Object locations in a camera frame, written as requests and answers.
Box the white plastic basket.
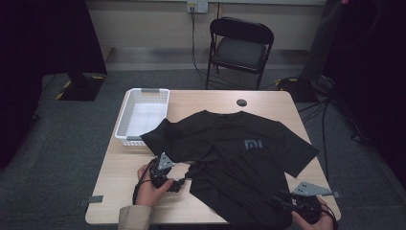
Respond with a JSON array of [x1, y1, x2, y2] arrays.
[[114, 87, 170, 148]]

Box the black stand base striped tape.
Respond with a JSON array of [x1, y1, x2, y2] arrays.
[[275, 76, 321, 104], [55, 72, 106, 103]]

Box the black floor cables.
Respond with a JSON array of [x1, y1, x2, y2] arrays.
[[297, 95, 372, 181]]

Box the dark curtain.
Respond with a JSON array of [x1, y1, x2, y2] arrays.
[[0, 0, 108, 171], [300, 0, 406, 190]]

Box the black folding chair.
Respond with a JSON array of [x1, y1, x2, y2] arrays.
[[205, 16, 276, 91]]

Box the black t-shirt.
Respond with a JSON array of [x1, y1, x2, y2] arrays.
[[140, 109, 321, 230]]

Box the person's left hand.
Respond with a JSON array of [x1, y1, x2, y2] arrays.
[[135, 164, 175, 208]]

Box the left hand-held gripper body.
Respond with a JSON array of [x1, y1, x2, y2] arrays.
[[148, 151, 177, 190]]

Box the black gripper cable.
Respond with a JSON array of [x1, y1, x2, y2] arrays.
[[320, 203, 340, 230], [131, 157, 159, 206]]

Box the person's right hand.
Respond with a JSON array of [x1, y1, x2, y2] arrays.
[[290, 195, 337, 230]]

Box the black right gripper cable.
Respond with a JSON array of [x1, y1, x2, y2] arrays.
[[320, 203, 340, 230]]

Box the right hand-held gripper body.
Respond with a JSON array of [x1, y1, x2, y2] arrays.
[[290, 181, 334, 225]]

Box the white wall outlet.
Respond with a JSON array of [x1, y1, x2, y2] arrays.
[[187, 0, 209, 14]]

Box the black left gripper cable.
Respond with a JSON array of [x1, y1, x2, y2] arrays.
[[131, 157, 159, 206]]

